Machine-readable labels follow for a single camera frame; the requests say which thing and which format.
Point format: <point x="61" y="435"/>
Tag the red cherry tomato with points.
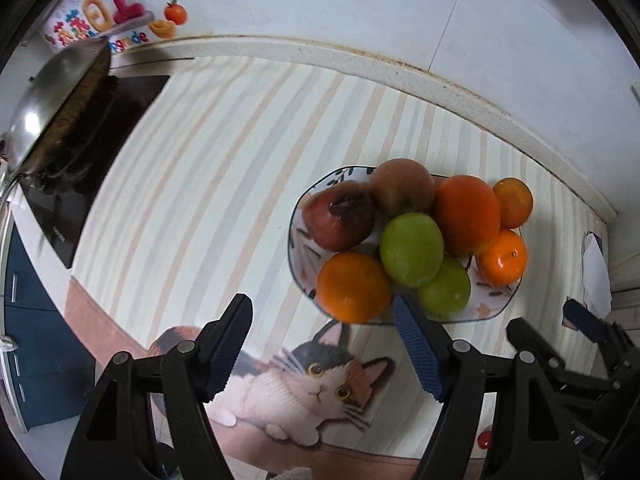
<point x="484" y="439"/>

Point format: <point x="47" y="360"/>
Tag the white paper tissue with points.
<point x="597" y="275"/>

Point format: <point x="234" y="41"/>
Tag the steel wok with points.
<point x="55" y="105"/>

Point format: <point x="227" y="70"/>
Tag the brownish red apple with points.
<point x="402" y="187"/>

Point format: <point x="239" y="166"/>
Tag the green apple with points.
<point x="411" y="249"/>
<point x="447" y="291"/>

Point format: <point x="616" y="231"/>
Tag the medium orange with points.
<point x="354" y="286"/>

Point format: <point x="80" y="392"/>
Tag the colourful wall sticker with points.
<point x="110" y="10"/>

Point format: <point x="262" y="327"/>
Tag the blue kitchen cabinet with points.
<point x="35" y="320"/>

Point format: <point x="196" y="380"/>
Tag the black gas stove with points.
<point x="95" y="160"/>

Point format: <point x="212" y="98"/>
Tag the small dark orange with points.
<point x="513" y="202"/>

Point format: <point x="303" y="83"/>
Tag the floral oval ceramic plate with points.
<point x="305" y="265"/>

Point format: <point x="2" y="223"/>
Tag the large orange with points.
<point x="467" y="215"/>

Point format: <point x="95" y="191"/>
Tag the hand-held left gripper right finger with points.
<point x="417" y="350"/>

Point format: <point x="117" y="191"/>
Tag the dark red apple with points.
<point x="340" y="220"/>

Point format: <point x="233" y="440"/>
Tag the small bright tangerine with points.
<point x="502" y="262"/>

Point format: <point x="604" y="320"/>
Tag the striped cat print tablecloth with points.
<point x="220" y="170"/>

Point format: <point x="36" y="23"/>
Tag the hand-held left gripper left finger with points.
<point x="225" y="355"/>

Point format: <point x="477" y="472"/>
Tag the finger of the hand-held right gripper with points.
<point x="582" y="320"/>
<point x="520" y="332"/>

